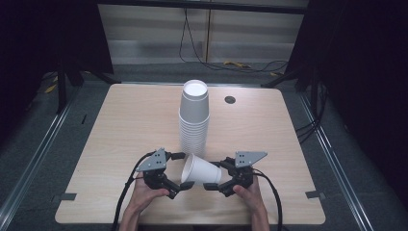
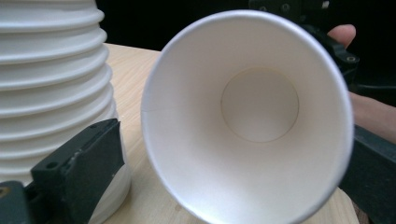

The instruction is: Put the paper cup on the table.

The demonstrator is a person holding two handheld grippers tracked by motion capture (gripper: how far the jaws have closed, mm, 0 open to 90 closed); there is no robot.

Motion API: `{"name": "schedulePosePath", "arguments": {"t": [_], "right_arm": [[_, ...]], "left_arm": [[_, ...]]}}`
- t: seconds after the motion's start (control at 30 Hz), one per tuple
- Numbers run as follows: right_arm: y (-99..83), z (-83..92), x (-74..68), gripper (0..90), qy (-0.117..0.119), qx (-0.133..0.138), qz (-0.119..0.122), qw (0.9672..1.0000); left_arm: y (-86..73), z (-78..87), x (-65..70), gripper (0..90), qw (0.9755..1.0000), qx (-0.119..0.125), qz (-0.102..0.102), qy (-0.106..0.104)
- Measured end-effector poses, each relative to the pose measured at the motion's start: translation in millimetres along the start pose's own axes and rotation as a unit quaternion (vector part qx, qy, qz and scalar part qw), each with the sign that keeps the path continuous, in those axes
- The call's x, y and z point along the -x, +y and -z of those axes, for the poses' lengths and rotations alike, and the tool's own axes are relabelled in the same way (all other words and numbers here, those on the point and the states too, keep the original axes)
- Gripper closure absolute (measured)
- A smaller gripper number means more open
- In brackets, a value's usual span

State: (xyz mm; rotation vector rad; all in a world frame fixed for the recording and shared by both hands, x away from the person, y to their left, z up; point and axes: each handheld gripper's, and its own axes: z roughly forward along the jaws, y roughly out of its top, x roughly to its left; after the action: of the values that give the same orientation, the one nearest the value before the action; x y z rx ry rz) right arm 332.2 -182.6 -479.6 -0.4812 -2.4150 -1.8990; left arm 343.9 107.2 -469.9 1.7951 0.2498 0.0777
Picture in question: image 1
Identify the stack of white paper cups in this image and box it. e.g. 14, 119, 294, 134
178, 79, 211, 159

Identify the left hand-held gripper black cable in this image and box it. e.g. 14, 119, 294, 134
110, 150, 159, 231

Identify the grey tape strip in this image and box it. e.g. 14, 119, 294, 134
305, 190, 326, 200
52, 192, 78, 202

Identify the bundle of black cables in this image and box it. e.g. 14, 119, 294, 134
294, 82, 330, 145

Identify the person's left hand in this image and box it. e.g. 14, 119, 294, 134
127, 174, 170, 214

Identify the metal floor rail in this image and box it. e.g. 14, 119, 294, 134
296, 90, 379, 231
0, 86, 82, 225

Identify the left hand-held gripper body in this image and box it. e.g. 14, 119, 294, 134
135, 147, 175, 194

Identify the black horizontal bar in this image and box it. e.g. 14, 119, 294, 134
95, 0, 310, 15

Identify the single white paper cup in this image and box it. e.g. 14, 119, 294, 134
180, 152, 223, 186

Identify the black metal stand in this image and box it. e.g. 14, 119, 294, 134
260, 63, 323, 112
40, 57, 122, 116

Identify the person's right hand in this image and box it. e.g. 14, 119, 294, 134
232, 175, 268, 214

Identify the black curtain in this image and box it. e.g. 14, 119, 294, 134
0, 0, 115, 143
284, 0, 408, 201

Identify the hand-held gripper black cable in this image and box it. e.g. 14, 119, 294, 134
251, 167, 284, 231
110, 150, 159, 231

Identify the long black wall cable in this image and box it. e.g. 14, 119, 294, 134
178, 8, 290, 74

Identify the right hand-held gripper black cable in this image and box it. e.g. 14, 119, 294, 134
251, 167, 284, 231

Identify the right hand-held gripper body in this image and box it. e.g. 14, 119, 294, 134
223, 151, 268, 194

